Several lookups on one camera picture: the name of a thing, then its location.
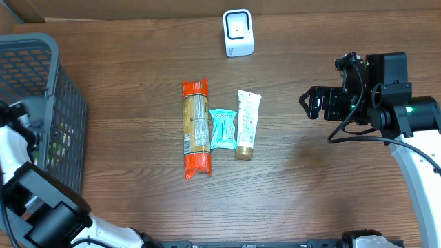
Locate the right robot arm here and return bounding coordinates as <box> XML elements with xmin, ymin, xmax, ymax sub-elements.
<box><xmin>299</xmin><ymin>52</ymin><xmax>440</xmax><ymax>247</ymax></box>

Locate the green yellow drink pouch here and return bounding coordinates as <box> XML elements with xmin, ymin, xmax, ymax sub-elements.
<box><xmin>46</xmin><ymin>123</ymin><xmax>75</xmax><ymax>169</ymax></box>

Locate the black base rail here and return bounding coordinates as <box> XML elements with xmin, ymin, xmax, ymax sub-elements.
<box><xmin>161</xmin><ymin>239</ymin><xmax>352</xmax><ymax>248</ymax></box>

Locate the white cream tube gold cap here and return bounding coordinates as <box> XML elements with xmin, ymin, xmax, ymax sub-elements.
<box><xmin>236</xmin><ymin>90</ymin><xmax>262</xmax><ymax>161</ymax></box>

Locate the orange cracker package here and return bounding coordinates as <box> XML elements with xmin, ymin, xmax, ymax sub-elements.
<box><xmin>182</xmin><ymin>78</ymin><xmax>212</xmax><ymax>180</ymax></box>

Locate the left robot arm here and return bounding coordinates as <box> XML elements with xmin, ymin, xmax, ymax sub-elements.
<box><xmin>1</xmin><ymin>103</ymin><xmax>160</xmax><ymax>247</ymax></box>

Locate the grey plastic shopping basket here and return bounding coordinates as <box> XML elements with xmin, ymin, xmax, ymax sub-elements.
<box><xmin>1</xmin><ymin>32</ymin><xmax>88</xmax><ymax>193</ymax></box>

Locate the teal tissue pack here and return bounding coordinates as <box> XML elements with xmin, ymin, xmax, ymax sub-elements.
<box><xmin>209</xmin><ymin>109</ymin><xmax>237</xmax><ymax>150</ymax></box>

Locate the white barcode scanner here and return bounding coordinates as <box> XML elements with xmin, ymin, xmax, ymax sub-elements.
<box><xmin>223</xmin><ymin>8</ymin><xmax>254</xmax><ymax>58</ymax></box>

